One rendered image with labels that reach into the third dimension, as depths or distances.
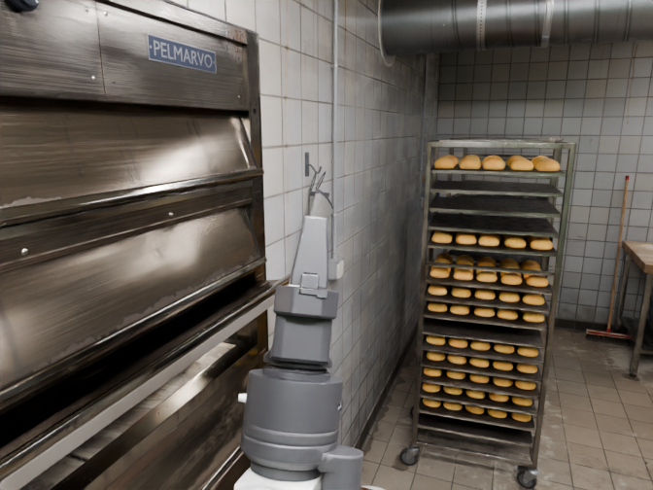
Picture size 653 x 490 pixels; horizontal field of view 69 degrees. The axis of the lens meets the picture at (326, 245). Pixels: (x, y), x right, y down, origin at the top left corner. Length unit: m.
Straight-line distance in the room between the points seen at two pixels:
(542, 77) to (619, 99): 0.63
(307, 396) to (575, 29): 2.45
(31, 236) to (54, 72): 0.27
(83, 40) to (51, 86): 0.11
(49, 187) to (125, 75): 0.30
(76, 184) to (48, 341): 0.27
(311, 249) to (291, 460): 0.17
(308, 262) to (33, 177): 0.57
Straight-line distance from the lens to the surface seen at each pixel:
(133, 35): 1.10
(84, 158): 0.95
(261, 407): 0.43
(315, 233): 0.41
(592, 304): 5.04
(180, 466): 1.36
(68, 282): 0.97
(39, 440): 0.79
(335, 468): 0.44
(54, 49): 0.96
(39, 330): 0.92
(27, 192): 0.86
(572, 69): 4.76
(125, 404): 0.89
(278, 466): 0.44
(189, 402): 1.30
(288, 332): 0.41
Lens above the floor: 1.84
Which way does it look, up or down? 14 degrees down
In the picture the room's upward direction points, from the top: straight up
